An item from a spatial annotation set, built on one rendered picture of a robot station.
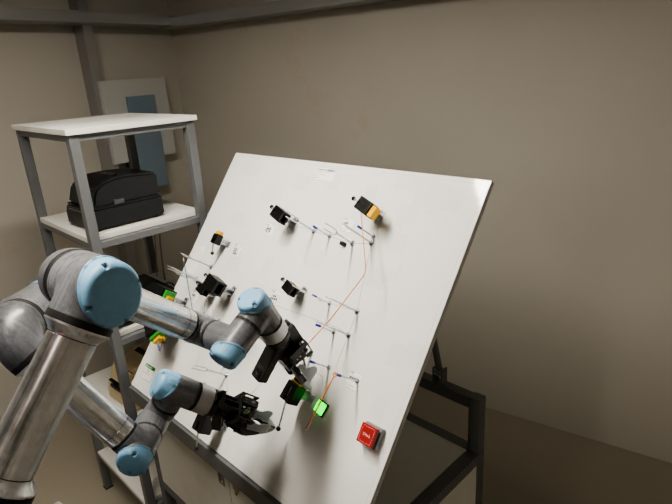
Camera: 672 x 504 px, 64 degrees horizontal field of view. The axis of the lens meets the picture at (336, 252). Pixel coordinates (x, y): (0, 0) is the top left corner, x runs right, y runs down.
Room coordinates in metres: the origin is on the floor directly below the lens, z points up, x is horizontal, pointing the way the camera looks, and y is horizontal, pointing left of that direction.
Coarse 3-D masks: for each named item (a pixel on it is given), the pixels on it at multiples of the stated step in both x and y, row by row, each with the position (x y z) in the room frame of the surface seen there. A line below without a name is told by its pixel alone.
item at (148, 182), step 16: (96, 176) 2.10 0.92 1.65; (112, 176) 2.06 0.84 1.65; (128, 176) 2.07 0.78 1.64; (144, 176) 2.11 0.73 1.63; (96, 192) 1.97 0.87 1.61; (112, 192) 2.01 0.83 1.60; (128, 192) 2.06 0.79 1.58; (144, 192) 2.10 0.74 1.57; (96, 208) 1.97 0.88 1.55; (112, 208) 2.00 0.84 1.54; (128, 208) 2.05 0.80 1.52; (144, 208) 2.09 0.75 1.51; (160, 208) 2.14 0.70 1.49; (80, 224) 2.02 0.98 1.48; (112, 224) 1.99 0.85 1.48
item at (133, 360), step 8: (144, 344) 2.20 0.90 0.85; (128, 352) 2.14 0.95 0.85; (136, 352) 2.13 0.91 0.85; (144, 352) 2.12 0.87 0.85; (128, 360) 2.08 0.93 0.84; (136, 360) 2.07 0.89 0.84; (112, 368) 2.09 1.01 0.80; (128, 368) 2.03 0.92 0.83; (136, 368) 2.02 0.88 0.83; (112, 376) 2.08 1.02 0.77; (112, 384) 2.04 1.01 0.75; (112, 392) 2.05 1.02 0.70; (120, 392) 1.99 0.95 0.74; (120, 400) 2.01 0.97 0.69; (136, 408) 1.95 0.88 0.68
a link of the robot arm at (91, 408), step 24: (0, 312) 1.07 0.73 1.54; (24, 312) 1.08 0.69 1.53; (0, 336) 1.03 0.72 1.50; (24, 336) 1.04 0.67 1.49; (0, 360) 1.02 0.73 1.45; (24, 360) 1.01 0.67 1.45; (72, 408) 1.02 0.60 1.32; (96, 408) 1.03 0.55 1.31; (96, 432) 1.02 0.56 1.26; (120, 432) 1.02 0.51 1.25; (144, 432) 1.06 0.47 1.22; (120, 456) 1.00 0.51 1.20; (144, 456) 1.00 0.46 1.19
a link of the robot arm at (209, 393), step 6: (204, 384) 1.20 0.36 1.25; (204, 390) 1.18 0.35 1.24; (210, 390) 1.19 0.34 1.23; (204, 396) 1.17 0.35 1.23; (210, 396) 1.18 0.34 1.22; (216, 396) 1.19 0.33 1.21; (198, 402) 1.16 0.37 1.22; (204, 402) 1.16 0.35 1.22; (210, 402) 1.17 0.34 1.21; (198, 408) 1.16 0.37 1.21; (204, 408) 1.16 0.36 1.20; (210, 408) 1.17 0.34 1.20; (204, 414) 1.17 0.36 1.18
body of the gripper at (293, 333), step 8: (288, 328) 1.25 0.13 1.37; (296, 328) 1.26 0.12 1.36; (288, 336) 1.23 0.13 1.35; (296, 336) 1.26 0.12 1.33; (280, 344) 1.21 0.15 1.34; (288, 344) 1.25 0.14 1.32; (296, 344) 1.26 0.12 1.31; (304, 344) 1.26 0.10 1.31; (288, 352) 1.25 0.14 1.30; (296, 352) 1.25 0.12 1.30; (304, 352) 1.26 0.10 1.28; (312, 352) 1.28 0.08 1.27; (280, 360) 1.25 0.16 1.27; (288, 360) 1.23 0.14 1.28; (296, 360) 1.26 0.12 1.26; (288, 368) 1.23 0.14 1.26
